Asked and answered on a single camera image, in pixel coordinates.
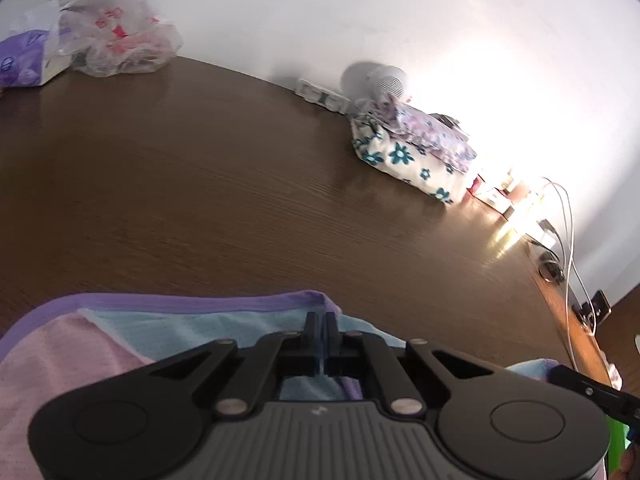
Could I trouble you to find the white round speaker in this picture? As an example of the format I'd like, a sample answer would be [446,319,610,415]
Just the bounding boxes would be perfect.
[341,61,409,104]

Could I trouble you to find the purple tissue pack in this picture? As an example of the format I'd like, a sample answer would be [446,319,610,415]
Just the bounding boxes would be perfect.
[0,2,72,89]

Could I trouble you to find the blue pink purple mesh shirt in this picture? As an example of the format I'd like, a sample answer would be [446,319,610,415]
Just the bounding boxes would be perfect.
[0,289,562,480]

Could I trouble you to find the red printed plastic bag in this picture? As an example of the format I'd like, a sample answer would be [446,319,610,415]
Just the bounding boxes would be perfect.
[57,1,184,79]

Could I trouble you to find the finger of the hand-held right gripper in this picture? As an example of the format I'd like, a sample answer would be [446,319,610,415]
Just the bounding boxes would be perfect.
[547,364,640,425]

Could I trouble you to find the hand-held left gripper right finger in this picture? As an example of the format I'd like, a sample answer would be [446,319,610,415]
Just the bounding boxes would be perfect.
[324,312,511,417]

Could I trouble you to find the white teal floral folded cloth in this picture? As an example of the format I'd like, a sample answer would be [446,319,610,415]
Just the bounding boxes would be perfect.
[351,119,469,206]

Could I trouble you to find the pink ruffled folded cloth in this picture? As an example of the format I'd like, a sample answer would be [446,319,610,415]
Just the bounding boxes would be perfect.
[350,99,479,174]

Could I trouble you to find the long white cable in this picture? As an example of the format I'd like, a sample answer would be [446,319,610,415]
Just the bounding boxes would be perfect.
[539,177,599,363]

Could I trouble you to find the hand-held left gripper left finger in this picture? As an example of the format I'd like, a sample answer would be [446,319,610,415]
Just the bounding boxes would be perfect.
[145,312,324,417]

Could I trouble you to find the black box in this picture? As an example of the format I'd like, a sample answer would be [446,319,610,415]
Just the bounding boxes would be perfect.
[430,112,464,132]

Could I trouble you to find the black cable with adapter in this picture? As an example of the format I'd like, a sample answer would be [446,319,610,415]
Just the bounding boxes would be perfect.
[537,251,567,284]

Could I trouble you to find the smartphone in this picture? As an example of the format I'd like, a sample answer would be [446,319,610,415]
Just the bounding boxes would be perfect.
[592,289,612,322]

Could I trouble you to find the white power strip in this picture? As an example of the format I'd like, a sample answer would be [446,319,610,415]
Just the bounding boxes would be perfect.
[295,77,352,114]

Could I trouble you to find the green plastic case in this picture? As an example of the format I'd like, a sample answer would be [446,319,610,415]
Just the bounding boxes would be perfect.
[606,414,632,462]

